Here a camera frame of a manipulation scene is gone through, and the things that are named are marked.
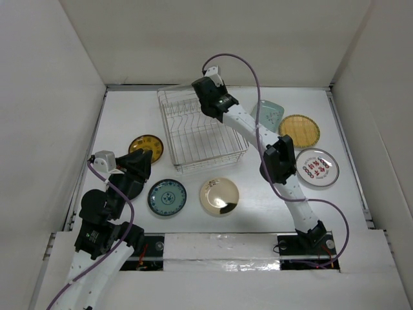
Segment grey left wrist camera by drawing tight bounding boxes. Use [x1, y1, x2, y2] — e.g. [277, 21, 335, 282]
[93, 150, 116, 173]

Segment light green rectangular dish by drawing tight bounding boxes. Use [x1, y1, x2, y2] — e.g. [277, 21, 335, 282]
[259, 99, 285, 136]

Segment metal wire dish rack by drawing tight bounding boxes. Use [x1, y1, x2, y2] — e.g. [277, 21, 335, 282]
[157, 85, 249, 174]

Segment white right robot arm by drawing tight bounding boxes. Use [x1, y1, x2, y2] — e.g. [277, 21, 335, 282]
[191, 77, 327, 257]

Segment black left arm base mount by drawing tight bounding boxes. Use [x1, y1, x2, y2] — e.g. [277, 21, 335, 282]
[120, 234, 165, 271]

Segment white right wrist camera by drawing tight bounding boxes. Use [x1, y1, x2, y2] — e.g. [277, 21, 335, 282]
[204, 66, 225, 87]

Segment yellow brown patterned plate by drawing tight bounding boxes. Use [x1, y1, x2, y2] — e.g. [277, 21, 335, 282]
[128, 134, 164, 164]

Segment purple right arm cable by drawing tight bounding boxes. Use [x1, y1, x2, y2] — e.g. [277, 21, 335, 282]
[201, 53, 350, 269]

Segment yellow woven pattern plate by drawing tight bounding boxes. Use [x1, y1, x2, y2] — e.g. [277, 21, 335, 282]
[278, 114, 321, 149]

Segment cream plate brown smear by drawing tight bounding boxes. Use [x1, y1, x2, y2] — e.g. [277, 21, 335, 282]
[199, 177, 239, 216]

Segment blue floral round plate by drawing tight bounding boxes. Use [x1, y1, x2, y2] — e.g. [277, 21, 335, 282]
[147, 179, 187, 217]

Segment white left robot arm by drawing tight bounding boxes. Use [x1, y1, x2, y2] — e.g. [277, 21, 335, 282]
[49, 149, 152, 309]

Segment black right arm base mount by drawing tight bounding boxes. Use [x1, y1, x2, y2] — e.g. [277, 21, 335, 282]
[273, 234, 339, 271]

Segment white plate red characters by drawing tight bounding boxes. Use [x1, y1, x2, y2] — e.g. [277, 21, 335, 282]
[296, 148, 339, 187]

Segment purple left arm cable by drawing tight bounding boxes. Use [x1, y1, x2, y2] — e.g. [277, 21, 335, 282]
[45, 158, 136, 310]

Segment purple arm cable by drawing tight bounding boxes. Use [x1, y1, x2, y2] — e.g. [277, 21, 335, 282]
[45, 158, 136, 310]
[201, 53, 350, 269]

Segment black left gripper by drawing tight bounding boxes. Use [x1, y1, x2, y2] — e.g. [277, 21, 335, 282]
[107, 147, 152, 218]

